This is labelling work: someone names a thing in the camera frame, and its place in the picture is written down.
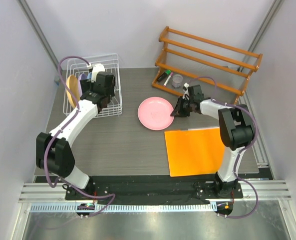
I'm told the pink plate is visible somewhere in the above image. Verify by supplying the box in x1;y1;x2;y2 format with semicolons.
137;97;174;131

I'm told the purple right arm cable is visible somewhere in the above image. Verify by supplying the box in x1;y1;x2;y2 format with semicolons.
184;76;260;219

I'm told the lilac plate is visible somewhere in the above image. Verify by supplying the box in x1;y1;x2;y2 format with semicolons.
77;73;86;96

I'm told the small clear plastic cup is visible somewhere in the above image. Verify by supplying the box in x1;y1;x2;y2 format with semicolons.
172;74;183;88

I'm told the green highlighter marker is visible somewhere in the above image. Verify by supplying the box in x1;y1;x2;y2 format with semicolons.
157;70;171;82

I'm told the white wire dish rack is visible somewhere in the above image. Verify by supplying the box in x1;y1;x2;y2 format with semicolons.
63;53;122;118

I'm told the yellow wooden-look plate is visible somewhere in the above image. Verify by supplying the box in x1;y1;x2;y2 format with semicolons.
65;74;80;108

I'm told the orange clip file folder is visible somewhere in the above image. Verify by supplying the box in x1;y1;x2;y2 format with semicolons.
164;127;225;177

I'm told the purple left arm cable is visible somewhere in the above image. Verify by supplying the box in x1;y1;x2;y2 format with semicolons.
44;55;117;230

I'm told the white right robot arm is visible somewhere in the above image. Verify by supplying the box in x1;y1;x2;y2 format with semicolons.
171;83;257;198

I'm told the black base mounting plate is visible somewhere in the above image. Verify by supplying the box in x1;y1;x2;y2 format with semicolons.
34;174;244;204

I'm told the orange wooden shelf rack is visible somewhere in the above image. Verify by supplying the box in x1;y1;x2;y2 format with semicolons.
152;26;263;104

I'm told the pink white marker pen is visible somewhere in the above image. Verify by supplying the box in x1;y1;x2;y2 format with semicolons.
163;72;173;87

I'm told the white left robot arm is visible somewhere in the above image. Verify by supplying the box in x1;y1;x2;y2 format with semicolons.
36;63;116;200

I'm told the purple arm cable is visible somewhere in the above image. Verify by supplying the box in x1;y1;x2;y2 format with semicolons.
184;76;260;219
44;55;117;230

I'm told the white slotted cable duct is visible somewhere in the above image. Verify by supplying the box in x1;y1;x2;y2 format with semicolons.
30;202;217;213

